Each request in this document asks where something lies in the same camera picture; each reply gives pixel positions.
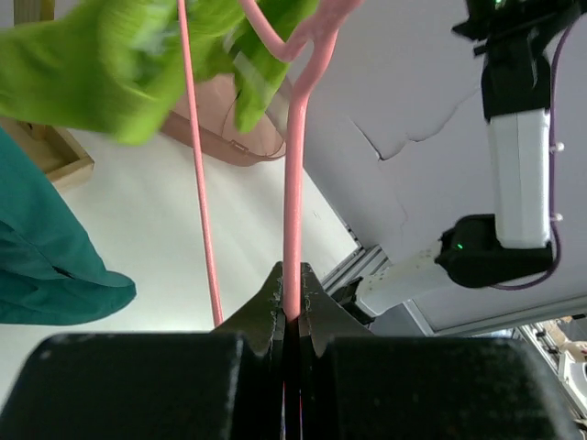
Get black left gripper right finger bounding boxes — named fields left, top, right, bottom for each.
left=298, top=264, right=582, bottom=439

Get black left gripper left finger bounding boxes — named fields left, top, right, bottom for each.
left=1, top=264, right=284, bottom=439

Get teal shorts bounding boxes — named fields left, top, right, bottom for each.
left=1, top=133, right=137, bottom=325

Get lime green shorts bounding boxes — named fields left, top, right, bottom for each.
left=1, top=0, right=288, bottom=145

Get pink hanger of green shorts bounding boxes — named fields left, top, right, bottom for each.
left=177, top=0, right=362, bottom=326

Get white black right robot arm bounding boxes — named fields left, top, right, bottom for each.
left=334, top=1, right=586, bottom=324

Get translucent pink plastic basket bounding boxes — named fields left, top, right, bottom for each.
left=158, top=71, right=288, bottom=168

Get wooden clothes rack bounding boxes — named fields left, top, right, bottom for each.
left=1, top=1, right=94, bottom=192

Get aluminium mounting rail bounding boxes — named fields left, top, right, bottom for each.
left=320, top=246, right=391, bottom=323

